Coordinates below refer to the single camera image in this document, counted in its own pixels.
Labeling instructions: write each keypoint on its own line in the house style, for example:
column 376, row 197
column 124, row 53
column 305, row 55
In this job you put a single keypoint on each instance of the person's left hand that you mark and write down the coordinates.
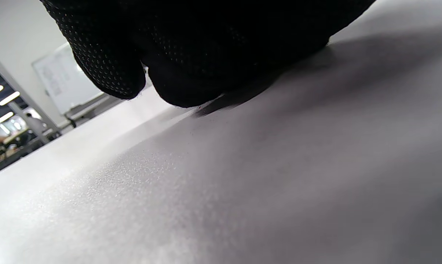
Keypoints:
column 206, row 47

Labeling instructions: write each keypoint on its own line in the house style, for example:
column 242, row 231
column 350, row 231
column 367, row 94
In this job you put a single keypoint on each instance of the white whiteboard on stand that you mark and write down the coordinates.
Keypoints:
column 65, row 79

